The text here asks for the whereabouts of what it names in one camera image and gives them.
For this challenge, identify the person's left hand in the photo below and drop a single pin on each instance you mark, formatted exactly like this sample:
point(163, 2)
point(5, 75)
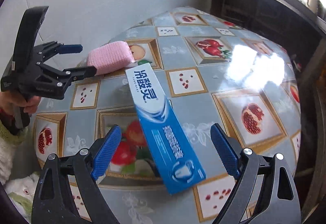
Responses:
point(6, 102)

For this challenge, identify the white fuzzy garment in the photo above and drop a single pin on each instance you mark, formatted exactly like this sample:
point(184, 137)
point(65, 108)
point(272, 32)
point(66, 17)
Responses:
point(21, 196)

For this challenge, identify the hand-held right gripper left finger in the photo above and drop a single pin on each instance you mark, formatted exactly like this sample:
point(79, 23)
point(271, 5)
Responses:
point(107, 152)

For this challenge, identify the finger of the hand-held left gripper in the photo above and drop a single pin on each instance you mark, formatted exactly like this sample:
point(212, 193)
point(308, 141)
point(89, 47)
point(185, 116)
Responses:
point(72, 48)
point(81, 71)

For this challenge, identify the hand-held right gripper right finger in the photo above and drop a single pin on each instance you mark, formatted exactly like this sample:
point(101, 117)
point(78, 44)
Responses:
point(225, 152)

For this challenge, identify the blue toothpaste box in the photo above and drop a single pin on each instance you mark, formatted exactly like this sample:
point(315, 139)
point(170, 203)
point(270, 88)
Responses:
point(163, 127)

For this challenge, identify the fruit print tablecloth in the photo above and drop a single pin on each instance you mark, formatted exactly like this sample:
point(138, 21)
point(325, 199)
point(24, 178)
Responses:
point(216, 81)

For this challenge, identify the pink bandage roll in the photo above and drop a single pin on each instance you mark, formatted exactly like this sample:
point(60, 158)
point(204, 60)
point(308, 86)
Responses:
point(109, 57)

